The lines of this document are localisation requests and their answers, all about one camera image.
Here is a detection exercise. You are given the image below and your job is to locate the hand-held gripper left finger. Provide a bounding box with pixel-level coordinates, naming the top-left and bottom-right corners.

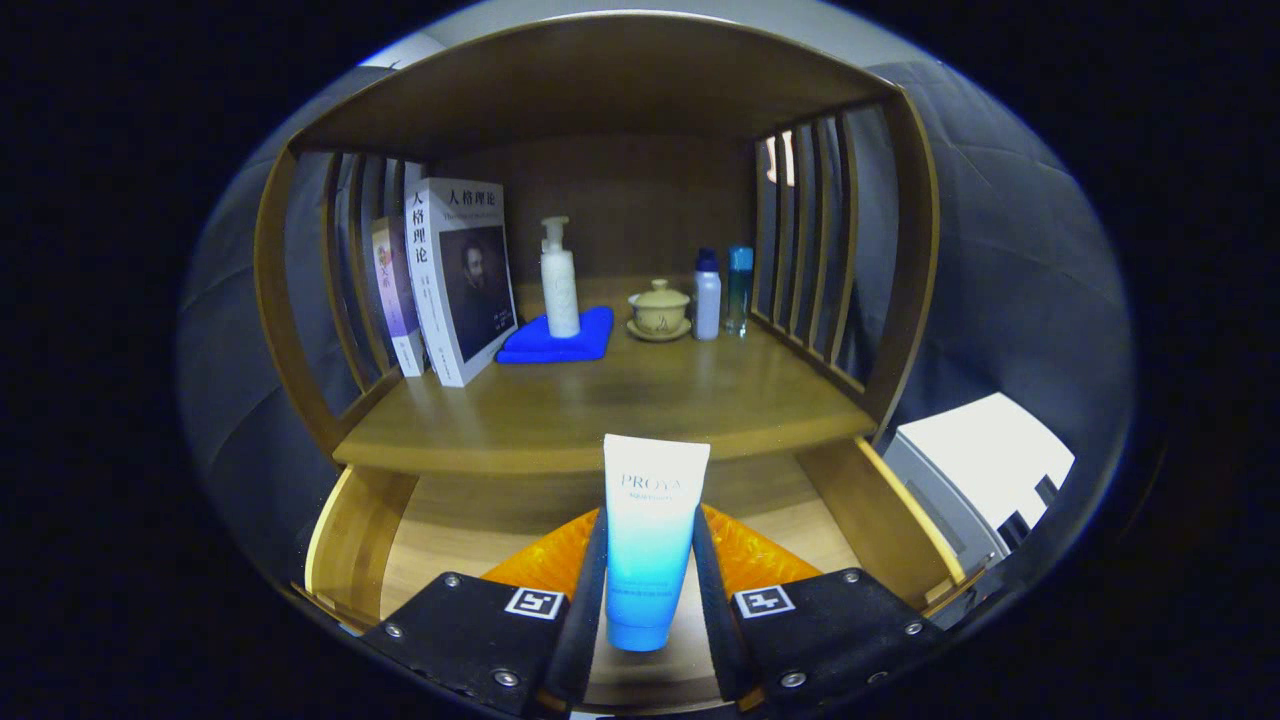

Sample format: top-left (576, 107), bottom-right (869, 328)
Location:
top-left (360, 505), bottom-right (609, 719)

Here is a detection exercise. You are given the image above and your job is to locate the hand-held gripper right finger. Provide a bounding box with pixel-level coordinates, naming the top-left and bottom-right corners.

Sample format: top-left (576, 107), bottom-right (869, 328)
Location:
top-left (692, 503), bottom-right (946, 713)

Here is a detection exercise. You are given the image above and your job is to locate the white and blue cosmetic tube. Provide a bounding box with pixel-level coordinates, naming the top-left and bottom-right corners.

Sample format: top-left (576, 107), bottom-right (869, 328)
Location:
top-left (602, 433), bottom-right (712, 653)

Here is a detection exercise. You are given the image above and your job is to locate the wooden drawer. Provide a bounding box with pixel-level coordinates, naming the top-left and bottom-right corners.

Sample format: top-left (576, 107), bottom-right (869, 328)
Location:
top-left (290, 435), bottom-right (1006, 713)

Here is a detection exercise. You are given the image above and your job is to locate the wooden countertop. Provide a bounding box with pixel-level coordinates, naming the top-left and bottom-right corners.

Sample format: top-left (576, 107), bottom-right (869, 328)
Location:
top-left (333, 275), bottom-right (879, 476)

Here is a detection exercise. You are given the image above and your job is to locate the wooden cabinet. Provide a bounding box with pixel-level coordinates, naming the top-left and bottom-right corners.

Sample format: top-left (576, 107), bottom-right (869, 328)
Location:
top-left (253, 12), bottom-right (943, 481)

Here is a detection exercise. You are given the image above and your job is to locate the blue folded cloth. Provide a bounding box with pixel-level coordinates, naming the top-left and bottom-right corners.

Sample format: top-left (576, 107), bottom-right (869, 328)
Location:
top-left (495, 305), bottom-right (616, 365)

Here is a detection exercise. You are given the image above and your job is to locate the yellow lidded teacup with saucer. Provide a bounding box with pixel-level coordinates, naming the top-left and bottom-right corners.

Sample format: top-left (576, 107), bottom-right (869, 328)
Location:
top-left (626, 279), bottom-right (693, 343)

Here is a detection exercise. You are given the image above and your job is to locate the white and grey appliance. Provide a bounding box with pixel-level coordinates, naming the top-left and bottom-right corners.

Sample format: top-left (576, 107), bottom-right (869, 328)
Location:
top-left (885, 392), bottom-right (1077, 601)

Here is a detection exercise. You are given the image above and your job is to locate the white bottle with blue cap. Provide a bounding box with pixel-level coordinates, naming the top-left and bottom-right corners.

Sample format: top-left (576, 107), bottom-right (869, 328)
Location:
top-left (692, 248), bottom-right (723, 341)

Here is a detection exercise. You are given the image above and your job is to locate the teal clear bottle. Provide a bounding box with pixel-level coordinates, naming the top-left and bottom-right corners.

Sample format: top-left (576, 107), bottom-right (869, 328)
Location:
top-left (725, 246), bottom-right (755, 337)

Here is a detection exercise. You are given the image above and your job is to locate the white pump bottle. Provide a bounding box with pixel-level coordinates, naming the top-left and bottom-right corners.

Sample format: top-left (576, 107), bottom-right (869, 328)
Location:
top-left (540, 216), bottom-right (582, 339)

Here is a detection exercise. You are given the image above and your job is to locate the thick white portrait book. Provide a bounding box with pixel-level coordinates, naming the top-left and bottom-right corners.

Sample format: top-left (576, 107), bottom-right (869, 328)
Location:
top-left (404, 177), bottom-right (520, 388)

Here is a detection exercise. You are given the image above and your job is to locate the thin purple book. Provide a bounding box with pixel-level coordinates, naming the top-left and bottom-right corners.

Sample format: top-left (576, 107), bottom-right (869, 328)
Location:
top-left (370, 216), bottom-right (427, 379)

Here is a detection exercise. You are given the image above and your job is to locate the black backdrop cloth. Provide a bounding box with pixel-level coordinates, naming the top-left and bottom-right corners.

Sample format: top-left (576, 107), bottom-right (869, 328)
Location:
top-left (178, 60), bottom-right (1136, 591)

